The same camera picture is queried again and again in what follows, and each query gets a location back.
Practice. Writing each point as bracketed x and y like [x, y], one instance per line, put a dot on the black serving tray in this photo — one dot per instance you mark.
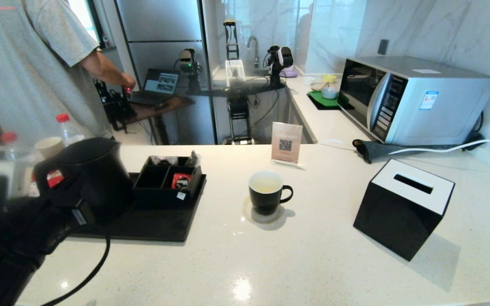
[151, 225]

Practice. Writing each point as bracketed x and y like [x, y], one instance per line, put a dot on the bright window dark frame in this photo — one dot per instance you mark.
[83, 21]

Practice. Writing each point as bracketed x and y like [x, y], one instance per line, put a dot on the red round disc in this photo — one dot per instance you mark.
[54, 178]

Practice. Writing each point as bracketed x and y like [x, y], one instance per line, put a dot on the black electric kettle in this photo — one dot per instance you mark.
[100, 178]

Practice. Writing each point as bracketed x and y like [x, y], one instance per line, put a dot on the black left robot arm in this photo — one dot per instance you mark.
[2, 259]

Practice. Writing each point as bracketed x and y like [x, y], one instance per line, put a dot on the grey bowl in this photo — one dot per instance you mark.
[329, 93]

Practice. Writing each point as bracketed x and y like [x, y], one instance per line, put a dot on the person in grey t-shirt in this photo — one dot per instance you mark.
[28, 63]

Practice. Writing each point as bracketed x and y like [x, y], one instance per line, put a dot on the chrome kitchen faucet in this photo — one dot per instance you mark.
[253, 47]

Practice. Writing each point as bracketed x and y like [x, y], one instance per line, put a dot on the green mat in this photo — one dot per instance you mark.
[319, 100]

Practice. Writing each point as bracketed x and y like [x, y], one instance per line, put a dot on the silver microwave oven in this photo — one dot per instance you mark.
[440, 110]

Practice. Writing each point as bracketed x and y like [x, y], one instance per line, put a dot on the clear water bottle red cap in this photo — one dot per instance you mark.
[68, 131]
[13, 146]

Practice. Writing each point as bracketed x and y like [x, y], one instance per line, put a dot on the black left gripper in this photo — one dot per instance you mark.
[64, 221]

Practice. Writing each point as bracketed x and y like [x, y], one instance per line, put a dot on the camera on tripod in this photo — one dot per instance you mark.
[187, 59]

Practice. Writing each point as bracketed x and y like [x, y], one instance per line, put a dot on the black background robot arm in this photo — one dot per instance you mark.
[280, 59]

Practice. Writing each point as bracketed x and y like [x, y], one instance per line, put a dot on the black compartment organizer box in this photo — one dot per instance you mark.
[153, 197]

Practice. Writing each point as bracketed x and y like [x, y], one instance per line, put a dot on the red sachet packet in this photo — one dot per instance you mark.
[181, 178]

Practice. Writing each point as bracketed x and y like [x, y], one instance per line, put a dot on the brown wooden desk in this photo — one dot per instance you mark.
[160, 108]

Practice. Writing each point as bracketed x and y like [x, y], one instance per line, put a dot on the black upright stand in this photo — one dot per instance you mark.
[230, 42]

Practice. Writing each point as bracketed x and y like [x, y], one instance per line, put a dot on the dark grey cloth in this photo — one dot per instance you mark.
[377, 149]

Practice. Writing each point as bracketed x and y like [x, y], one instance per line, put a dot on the yellow bowl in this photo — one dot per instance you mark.
[329, 78]

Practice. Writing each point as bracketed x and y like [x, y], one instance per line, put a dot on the black mug white inside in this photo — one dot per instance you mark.
[266, 202]

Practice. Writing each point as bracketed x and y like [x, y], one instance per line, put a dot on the beige paper cup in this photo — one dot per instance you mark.
[49, 146]

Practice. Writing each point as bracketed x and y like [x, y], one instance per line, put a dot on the small white bowl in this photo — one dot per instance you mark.
[309, 80]

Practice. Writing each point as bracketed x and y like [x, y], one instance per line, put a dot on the black tissue box white top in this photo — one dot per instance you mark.
[398, 221]

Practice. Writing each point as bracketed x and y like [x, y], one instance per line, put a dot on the QR code sign stand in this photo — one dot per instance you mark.
[286, 140]

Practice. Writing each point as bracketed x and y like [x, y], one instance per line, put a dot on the open laptop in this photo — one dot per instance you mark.
[160, 83]

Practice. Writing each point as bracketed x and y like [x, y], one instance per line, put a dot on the dark wall outlet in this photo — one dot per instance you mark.
[383, 47]

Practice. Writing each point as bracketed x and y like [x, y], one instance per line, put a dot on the round translucent coaster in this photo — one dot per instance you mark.
[271, 219]

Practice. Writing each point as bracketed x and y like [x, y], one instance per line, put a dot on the silver refrigerator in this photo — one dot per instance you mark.
[164, 25]

